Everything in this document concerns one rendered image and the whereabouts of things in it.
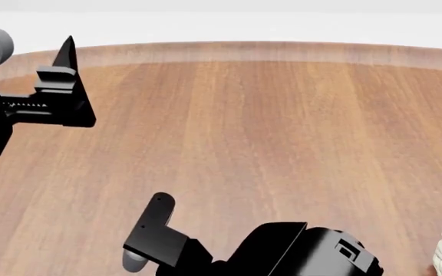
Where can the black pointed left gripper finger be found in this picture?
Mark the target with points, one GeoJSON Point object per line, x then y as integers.
{"type": "Point", "coordinates": [76, 109]}

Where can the black right camera bracket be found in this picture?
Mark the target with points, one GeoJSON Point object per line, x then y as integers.
{"type": "Point", "coordinates": [156, 230]}

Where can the grey cylindrical right wrist camera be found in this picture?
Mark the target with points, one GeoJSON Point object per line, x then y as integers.
{"type": "Point", "coordinates": [132, 262]}

